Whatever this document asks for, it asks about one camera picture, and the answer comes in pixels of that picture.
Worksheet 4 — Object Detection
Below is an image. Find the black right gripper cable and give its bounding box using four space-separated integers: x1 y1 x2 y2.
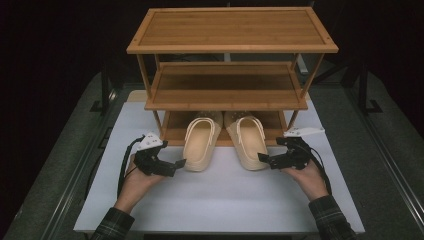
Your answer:
299 137 333 196

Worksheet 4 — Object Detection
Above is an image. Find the black metal stand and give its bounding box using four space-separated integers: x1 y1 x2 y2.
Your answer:
89 58 118 116
357 64 384 116

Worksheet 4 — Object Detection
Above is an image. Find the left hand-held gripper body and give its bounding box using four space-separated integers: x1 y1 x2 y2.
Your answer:
133 131 177 178

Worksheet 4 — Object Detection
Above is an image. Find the person's right hand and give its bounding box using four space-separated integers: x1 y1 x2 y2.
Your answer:
280 159 330 202

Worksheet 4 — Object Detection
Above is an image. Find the beige perforated clog shoe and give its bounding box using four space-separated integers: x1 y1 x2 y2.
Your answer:
182 111 224 173
223 110 270 172

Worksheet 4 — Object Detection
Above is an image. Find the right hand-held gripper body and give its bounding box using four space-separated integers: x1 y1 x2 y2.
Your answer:
275 126 326 172

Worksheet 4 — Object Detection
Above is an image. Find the light wooden board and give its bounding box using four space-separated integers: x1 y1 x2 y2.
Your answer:
127 89 148 103

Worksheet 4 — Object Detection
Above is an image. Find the wooden three-tier shoe rack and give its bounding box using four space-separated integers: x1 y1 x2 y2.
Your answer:
126 6 340 148

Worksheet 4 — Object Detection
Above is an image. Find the person's left hand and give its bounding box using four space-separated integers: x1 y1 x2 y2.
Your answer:
114 153 167 215

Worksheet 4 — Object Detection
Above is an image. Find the white bar behind rack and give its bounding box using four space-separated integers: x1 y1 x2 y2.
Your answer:
295 53 310 75

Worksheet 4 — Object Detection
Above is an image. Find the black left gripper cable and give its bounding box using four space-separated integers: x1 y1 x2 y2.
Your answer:
116 134 147 200

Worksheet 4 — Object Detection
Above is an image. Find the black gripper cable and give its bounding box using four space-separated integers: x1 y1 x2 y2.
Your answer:
116 134 147 200
299 137 333 196

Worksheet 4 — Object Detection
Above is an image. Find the grey metal floor rail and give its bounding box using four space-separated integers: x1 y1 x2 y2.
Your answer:
345 89 424 231
39 89 118 240

